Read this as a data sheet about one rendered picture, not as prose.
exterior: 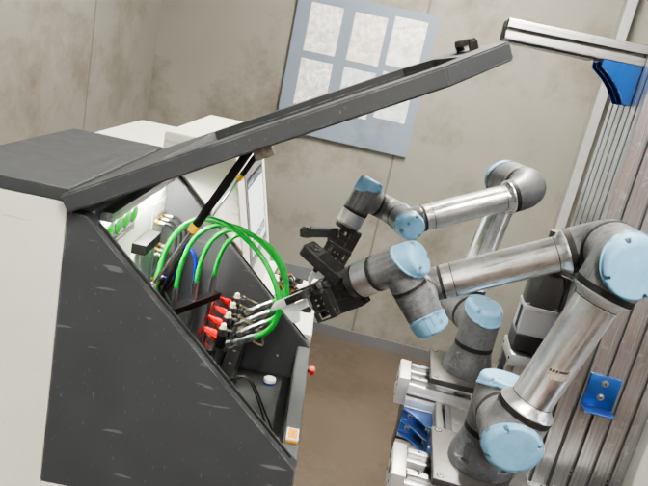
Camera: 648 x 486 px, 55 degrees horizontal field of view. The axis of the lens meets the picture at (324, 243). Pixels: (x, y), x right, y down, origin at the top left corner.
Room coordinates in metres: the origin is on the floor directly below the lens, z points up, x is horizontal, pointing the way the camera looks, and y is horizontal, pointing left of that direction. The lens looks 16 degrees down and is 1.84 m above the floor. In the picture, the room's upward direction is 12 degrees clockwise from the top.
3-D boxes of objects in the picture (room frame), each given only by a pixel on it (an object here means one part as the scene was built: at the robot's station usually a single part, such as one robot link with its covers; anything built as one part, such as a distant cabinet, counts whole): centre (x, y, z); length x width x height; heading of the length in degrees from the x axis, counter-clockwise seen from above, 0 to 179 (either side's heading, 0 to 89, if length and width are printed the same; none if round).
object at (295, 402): (1.60, -0.02, 0.87); 0.62 x 0.04 x 0.16; 2
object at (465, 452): (1.31, -0.46, 1.09); 0.15 x 0.15 x 0.10
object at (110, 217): (1.58, 0.49, 1.43); 0.54 x 0.03 x 0.02; 2
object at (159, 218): (1.82, 0.49, 1.20); 0.13 x 0.03 x 0.31; 2
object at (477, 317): (1.80, -0.51, 1.20); 0.13 x 0.12 x 0.14; 16
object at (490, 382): (1.30, -0.46, 1.20); 0.13 x 0.12 x 0.14; 176
